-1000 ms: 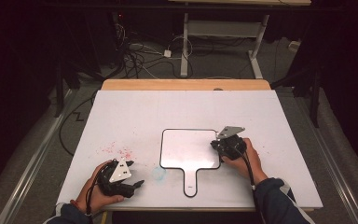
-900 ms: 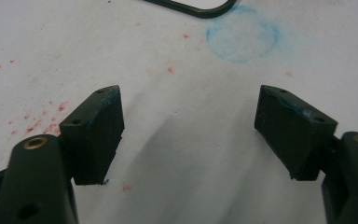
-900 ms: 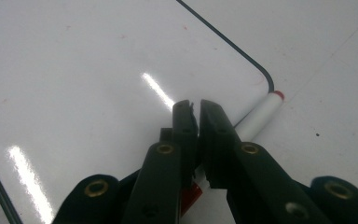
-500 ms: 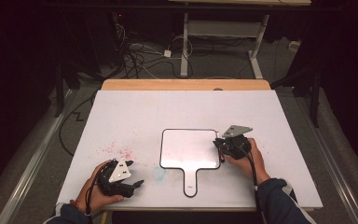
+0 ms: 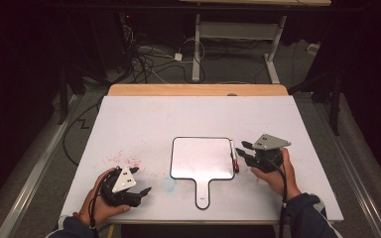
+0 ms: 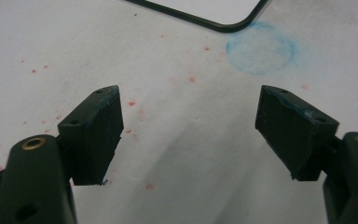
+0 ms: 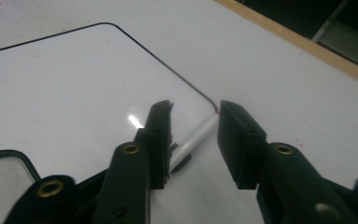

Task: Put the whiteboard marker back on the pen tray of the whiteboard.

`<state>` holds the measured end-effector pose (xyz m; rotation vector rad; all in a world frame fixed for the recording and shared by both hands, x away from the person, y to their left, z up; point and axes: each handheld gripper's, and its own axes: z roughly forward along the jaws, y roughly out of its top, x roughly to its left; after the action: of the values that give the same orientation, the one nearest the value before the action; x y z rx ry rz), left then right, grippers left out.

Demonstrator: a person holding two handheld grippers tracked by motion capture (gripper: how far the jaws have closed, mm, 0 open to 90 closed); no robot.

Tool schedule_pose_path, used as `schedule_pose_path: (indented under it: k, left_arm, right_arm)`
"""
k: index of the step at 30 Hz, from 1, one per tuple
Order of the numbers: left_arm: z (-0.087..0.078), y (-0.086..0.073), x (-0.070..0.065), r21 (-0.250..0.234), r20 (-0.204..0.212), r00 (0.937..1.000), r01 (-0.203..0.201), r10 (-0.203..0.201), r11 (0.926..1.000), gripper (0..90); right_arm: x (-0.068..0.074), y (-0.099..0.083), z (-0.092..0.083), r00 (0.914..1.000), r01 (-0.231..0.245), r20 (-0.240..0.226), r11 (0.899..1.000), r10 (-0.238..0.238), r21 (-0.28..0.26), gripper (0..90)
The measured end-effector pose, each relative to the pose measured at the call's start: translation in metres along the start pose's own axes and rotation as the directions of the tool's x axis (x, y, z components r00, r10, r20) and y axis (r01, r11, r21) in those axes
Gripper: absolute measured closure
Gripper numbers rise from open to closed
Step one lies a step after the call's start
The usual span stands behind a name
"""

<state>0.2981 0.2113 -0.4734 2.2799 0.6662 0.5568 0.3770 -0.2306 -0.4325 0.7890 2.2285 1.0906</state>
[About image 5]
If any person's left hand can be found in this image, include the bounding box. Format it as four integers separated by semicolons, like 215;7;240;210
78;167;132;227

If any red-capped white marker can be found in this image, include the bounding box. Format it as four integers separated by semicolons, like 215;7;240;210
229;140;241;175

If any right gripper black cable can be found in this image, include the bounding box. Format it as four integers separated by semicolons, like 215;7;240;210
267;158;289;238

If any white paddle-shaped whiteboard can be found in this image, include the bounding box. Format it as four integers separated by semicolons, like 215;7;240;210
170;136;236;211

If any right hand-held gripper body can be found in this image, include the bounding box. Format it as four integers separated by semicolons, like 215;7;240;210
244;133;293;174

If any white-framed desk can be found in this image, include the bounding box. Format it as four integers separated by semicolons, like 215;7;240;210
178;0;332;84

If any person's right hand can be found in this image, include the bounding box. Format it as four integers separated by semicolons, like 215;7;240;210
250;147;303;202

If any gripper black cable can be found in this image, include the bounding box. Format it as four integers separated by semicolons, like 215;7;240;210
267;158;289;238
88;172;113;238

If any metal floor rail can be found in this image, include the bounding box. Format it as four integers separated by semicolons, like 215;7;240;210
0;93;83;238
314;102;381;238

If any tangle of floor cables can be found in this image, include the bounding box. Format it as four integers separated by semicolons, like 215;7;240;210
118;23;207;85

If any large white board sheet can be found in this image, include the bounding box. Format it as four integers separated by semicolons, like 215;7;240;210
61;94;345;223

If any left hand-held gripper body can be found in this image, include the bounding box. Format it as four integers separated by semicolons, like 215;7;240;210
99;165;144;208

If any dark metal stand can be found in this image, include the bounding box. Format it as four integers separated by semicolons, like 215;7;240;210
289;70;341;137

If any wooden table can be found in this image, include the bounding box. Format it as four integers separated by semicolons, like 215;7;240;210
107;83;290;97

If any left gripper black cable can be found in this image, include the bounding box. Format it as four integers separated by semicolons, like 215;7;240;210
88;172;113;238

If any long black floor cable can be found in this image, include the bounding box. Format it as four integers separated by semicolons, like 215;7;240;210
62;95;105;167

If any small white box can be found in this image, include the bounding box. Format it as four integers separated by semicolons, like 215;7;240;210
307;43;321;56

